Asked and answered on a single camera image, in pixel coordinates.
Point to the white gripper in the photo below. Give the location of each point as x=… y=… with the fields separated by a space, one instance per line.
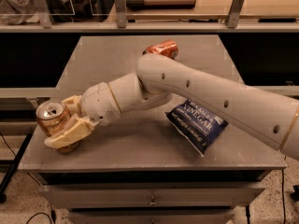
x=97 y=103

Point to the gold orange soda can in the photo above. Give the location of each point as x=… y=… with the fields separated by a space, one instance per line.
x=52 y=117

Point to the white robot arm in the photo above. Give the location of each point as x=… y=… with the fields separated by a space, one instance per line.
x=269 y=117

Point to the red soda can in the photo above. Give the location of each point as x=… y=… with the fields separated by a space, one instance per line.
x=168 y=48

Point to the grey metal drawer cabinet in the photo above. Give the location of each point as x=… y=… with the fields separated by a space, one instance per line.
x=153 y=202

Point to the black stand leg left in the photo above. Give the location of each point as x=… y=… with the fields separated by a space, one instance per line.
x=12 y=166

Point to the blue potato chips bag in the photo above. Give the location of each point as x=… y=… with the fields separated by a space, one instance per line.
x=198 y=125

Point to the grey cloth behind glass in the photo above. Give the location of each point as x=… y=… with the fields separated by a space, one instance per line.
x=15 y=12

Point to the metal bracket left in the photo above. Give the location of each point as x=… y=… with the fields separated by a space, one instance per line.
x=43 y=13

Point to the metal bracket middle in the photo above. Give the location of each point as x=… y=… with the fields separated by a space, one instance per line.
x=120 y=6

